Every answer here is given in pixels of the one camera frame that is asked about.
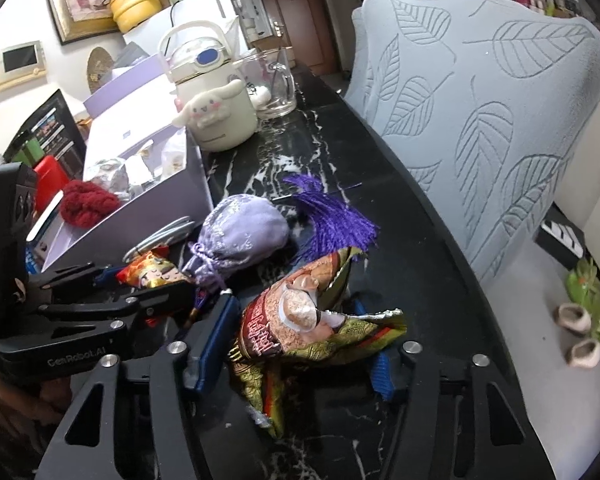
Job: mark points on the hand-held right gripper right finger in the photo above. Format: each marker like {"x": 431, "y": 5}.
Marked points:
{"x": 382, "y": 377}

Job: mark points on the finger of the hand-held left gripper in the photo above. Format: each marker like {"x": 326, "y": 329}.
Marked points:
{"x": 105, "y": 305}
{"x": 70, "y": 275}

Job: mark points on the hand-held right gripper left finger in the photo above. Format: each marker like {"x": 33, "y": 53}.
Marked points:
{"x": 215, "y": 345}

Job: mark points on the red orange snack packet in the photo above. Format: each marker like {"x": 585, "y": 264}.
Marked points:
{"x": 152, "y": 272}

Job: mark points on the red knitted scrunchie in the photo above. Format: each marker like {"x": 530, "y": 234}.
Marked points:
{"x": 87, "y": 202}

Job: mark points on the gold red snack packet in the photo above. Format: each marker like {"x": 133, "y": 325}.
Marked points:
{"x": 290, "y": 325}

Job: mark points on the lavender gift box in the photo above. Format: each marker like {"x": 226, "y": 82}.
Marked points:
{"x": 145, "y": 210}

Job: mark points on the silver grey snack packet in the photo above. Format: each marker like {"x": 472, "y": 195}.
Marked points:
{"x": 107, "y": 175}

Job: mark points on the clear plastic snack bag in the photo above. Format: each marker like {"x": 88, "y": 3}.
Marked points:
{"x": 175, "y": 155}

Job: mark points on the purple tassel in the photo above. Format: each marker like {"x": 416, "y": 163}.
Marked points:
{"x": 335, "y": 215}

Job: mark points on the person's left hand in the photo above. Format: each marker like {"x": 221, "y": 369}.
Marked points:
{"x": 15, "y": 395}

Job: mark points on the black printed package bag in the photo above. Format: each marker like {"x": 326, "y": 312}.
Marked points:
{"x": 45, "y": 125}

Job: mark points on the woven fan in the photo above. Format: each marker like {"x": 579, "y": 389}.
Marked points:
{"x": 100, "y": 67}

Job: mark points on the beige slipper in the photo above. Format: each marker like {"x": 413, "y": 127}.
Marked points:
{"x": 585, "y": 352}
{"x": 572, "y": 317}

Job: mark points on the white cartoon dog kettle bottle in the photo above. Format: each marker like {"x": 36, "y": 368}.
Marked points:
{"x": 215, "y": 110}

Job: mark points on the black white striped item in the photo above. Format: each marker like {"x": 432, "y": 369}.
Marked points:
{"x": 562, "y": 235}

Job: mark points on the framed picture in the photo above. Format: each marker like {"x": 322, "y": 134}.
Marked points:
{"x": 80, "y": 0}

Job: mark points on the clear glass mug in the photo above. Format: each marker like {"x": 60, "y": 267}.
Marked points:
{"x": 275, "y": 90}

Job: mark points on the yellow cooking pot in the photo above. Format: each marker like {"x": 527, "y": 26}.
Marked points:
{"x": 135, "y": 5}

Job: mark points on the grey leaf-pattern chair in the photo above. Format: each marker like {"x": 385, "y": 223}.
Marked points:
{"x": 480, "y": 110}
{"x": 357, "y": 45}

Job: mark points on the white refrigerator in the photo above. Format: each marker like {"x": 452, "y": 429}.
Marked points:
{"x": 200, "y": 15}

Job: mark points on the brown door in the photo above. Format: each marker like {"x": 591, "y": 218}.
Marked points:
{"x": 300, "y": 15}

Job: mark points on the row of bottles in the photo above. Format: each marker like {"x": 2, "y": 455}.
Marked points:
{"x": 540, "y": 2}

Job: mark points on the cream wall intercom panel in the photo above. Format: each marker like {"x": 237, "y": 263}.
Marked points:
{"x": 20, "y": 62}

